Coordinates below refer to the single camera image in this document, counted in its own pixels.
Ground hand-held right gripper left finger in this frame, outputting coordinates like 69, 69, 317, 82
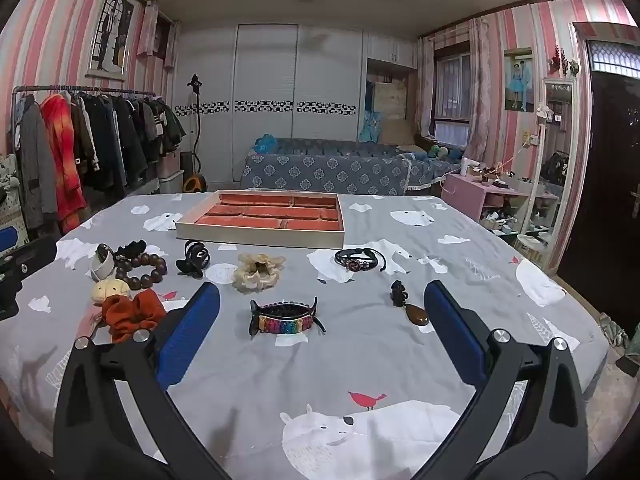
54, 281, 236, 480

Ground small curtained window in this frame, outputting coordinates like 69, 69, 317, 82
137, 2, 179, 67

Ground brown teardrop pendant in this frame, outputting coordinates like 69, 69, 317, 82
404, 303, 431, 329

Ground white and black hair clip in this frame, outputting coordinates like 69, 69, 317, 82
89, 243, 116, 282

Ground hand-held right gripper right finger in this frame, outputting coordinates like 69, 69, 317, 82
415, 280, 591, 480

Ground red artificial flowers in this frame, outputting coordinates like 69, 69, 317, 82
548, 44, 580, 77

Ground garment steamer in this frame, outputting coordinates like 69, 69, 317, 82
179, 74, 209, 194

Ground grey polar bear bed sheet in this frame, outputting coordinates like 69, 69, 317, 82
0, 191, 612, 480

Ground white framed standing mirror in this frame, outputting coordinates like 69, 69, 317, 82
524, 77, 577, 272

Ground cream hair clip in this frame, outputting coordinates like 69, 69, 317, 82
91, 278, 132, 306

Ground green plush toys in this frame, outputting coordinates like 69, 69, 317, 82
426, 144, 464, 162

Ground brick pattern jewelry tray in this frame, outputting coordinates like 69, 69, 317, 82
175, 190, 347, 250

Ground white round stool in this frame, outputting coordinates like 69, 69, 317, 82
514, 232, 552, 262

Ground pink cabinet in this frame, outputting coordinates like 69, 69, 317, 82
439, 172, 532, 232

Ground white upper cabinet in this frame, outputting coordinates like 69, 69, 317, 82
366, 30, 419, 69

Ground black leather braided bracelet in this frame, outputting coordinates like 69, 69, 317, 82
334, 247, 389, 274

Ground row of hanging clothes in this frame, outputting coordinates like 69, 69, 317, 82
10, 91, 187, 235

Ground white sliding door wardrobe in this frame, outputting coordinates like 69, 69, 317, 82
172, 22, 369, 187

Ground light wooden board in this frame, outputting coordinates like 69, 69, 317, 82
374, 80, 409, 122

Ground large black hair claw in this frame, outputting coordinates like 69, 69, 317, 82
175, 239, 211, 279

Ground dark wooden door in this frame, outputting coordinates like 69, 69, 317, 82
557, 22, 640, 332

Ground rainbow beaded bracelet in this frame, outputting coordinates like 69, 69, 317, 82
248, 296, 327, 337

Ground sofa with blue patterned cover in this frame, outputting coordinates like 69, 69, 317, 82
240, 137, 464, 197

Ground hanging blue clothes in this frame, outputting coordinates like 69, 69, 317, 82
357, 80, 387, 144

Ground pink patterned curtain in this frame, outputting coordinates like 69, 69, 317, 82
417, 17, 494, 162

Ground orange fabric scrunchie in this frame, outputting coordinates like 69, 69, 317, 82
102, 292, 167, 344

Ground barred window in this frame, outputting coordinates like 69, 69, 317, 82
432, 50, 474, 149

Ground green cloth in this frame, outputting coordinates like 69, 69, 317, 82
597, 312, 640, 377

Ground wooden bead bracelet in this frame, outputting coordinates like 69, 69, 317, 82
114, 253, 169, 291

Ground couple wall photo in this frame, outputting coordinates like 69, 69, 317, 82
503, 48, 535, 113

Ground metal clothes rack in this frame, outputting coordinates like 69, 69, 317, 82
12, 85, 159, 171

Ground framed wedding wall poster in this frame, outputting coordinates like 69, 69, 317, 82
87, 0, 137, 81

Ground cream fabric scrunchie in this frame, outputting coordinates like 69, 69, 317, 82
231, 252, 287, 294

